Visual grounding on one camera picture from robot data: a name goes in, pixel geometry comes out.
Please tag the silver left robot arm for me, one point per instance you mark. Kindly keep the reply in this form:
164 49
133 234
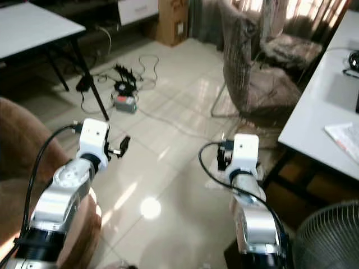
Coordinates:
63 196

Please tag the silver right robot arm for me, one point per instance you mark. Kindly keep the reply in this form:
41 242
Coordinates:
255 218

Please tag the brown plush sofa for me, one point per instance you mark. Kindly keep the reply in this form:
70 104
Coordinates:
22 151

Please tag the grey and red power box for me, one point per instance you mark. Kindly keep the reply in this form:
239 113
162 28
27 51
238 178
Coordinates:
124 103

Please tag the black spiky charger device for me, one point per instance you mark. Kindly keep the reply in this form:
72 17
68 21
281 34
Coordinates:
125 78

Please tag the black power adapter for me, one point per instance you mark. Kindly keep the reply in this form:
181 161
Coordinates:
83 83

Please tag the long white desk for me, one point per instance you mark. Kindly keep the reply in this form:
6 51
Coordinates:
322 101

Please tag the white printed paper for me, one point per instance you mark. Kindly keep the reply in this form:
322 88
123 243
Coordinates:
345 141

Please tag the chair with grey fur cushion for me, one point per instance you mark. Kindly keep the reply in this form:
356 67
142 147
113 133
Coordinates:
291 50

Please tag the grey mesh fan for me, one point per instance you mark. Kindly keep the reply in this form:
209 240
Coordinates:
328 238

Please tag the brown cardboard box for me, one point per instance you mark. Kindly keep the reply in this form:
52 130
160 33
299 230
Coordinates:
173 22

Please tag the white cabinet panel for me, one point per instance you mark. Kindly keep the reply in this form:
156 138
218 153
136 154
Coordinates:
137 10

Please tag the white table with black legs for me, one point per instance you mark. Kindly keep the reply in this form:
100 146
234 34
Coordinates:
33 25

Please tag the striped window curtain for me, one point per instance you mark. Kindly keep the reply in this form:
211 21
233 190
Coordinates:
314 14

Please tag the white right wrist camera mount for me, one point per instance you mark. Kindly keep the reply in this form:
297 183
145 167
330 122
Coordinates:
244 152

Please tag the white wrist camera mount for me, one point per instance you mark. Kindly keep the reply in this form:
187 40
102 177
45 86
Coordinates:
94 137
244 152

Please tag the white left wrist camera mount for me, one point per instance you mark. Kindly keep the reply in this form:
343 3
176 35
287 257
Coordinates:
94 137

